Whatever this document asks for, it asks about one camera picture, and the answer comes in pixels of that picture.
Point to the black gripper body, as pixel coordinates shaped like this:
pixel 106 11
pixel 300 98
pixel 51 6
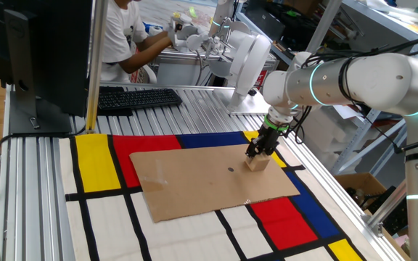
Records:
pixel 270 138

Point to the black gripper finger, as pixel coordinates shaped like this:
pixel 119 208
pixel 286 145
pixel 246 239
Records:
pixel 252 151
pixel 271 150

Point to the small wooden block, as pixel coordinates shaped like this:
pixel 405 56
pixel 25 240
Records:
pixel 258 164

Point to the bare forearm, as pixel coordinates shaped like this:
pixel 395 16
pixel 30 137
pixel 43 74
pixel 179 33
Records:
pixel 143 55

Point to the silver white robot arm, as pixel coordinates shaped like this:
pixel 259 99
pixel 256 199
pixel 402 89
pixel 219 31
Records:
pixel 376 81

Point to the colour block patterned cloth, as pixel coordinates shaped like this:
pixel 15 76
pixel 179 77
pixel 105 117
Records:
pixel 194 239

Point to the bare hand of person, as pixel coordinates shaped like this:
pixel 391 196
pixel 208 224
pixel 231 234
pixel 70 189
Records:
pixel 167 38

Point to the white foam packing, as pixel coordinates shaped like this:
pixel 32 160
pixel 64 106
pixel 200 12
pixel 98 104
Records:
pixel 318 141

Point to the brown cardboard sheet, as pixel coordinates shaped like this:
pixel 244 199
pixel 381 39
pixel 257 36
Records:
pixel 194 181

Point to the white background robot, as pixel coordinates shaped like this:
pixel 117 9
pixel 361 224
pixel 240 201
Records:
pixel 249 61

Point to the blue grey shelf rack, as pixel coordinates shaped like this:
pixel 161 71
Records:
pixel 352 145

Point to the white orange paper sheet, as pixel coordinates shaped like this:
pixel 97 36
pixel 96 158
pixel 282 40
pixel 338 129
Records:
pixel 347 111

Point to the open cardboard box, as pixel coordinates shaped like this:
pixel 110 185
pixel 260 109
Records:
pixel 357 179

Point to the grey metal workbench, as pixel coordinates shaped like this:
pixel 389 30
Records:
pixel 176 74

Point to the black equipment case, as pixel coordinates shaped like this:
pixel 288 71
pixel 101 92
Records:
pixel 267 21

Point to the white teleoperation device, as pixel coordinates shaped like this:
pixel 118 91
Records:
pixel 194 38

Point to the white chair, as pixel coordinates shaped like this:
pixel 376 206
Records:
pixel 151 74

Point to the black keyboard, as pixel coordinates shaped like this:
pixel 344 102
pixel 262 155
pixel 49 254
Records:
pixel 136 98

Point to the black crate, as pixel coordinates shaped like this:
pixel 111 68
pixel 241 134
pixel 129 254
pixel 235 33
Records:
pixel 394 221

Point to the person in white shirt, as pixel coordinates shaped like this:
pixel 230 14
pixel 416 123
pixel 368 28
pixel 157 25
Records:
pixel 114 36

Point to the black computer monitor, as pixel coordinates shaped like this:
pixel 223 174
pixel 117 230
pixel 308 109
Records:
pixel 56 54

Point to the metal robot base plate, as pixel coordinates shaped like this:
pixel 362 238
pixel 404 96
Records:
pixel 241 108

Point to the aluminium table edge rail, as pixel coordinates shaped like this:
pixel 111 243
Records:
pixel 336 192

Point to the aluminium frame strut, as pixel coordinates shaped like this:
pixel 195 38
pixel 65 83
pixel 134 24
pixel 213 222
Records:
pixel 387 204

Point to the slanted aluminium post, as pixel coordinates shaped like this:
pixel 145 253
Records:
pixel 327 20

